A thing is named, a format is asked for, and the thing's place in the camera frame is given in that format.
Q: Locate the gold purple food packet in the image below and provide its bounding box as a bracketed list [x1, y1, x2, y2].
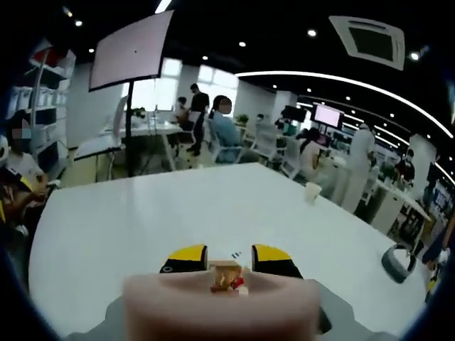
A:
[210, 261, 249, 296]

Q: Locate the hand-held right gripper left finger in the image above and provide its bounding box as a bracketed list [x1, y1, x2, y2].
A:
[67, 244, 209, 341]

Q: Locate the ceiling air vent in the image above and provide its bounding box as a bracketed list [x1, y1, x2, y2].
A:
[328, 15, 407, 71]

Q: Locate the white storage shelf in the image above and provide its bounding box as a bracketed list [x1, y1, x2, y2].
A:
[9, 48, 77, 161]

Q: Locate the curved ceiling light strip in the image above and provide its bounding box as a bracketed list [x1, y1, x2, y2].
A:
[154, 0, 175, 15]
[234, 70, 455, 140]

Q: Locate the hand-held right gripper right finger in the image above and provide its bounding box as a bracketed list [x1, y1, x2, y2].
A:
[250, 243, 357, 334]

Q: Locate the black display stand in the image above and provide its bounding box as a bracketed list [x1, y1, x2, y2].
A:
[124, 80, 136, 177]

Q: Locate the white office chair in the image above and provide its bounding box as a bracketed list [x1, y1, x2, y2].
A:
[207, 119, 250, 163]

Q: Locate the wall monitor screen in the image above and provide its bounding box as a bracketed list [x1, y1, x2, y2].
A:
[311, 103, 345, 129]

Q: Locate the large display screen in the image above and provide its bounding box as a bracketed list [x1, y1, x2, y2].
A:
[87, 9, 176, 92]

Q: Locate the white counter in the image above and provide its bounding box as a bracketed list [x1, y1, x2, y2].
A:
[369, 177, 433, 246]

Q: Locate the white paper cup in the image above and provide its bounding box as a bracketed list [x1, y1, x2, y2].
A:
[304, 182, 323, 203]

